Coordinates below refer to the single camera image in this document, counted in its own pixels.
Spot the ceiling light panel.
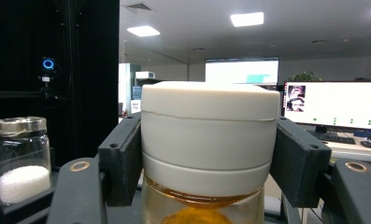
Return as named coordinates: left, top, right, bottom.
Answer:
left=230, top=11, right=265, bottom=28
left=126, top=25, right=162, bottom=38

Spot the ceiling air vent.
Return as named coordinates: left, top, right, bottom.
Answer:
left=122, top=2, right=155, bottom=14

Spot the black keyboard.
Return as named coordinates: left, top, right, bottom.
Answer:
left=309, top=132, right=357, bottom=146

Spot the green plant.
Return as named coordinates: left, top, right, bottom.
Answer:
left=287, top=70, right=322, bottom=83

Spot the black curtain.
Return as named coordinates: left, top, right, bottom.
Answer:
left=0, top=0, right=121, bottom=191

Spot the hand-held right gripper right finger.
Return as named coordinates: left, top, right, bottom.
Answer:
left=268, top=116, right=333, bottom=209

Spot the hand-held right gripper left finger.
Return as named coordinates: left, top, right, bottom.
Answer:
left=97, top=112, right=144, bottom=208

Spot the computer monitor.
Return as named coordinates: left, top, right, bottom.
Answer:
left=281, top=80, right=371, bottom=132

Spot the large wall screen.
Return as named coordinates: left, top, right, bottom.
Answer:
left=204, top=56, right=280, bottom=86

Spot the white office desk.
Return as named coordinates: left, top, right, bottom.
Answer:
left=321, top=133, right=371, bottom=164

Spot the camera with blue ring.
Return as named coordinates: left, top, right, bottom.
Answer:
left=37, top=56, right=59, bottom=84

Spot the amber jar with white lid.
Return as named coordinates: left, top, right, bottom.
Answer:
left=139, top=80, right=281, bottom=224

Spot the glass jar with silver lid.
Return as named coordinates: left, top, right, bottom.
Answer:
left=0, top=116, right=53, bottom=206

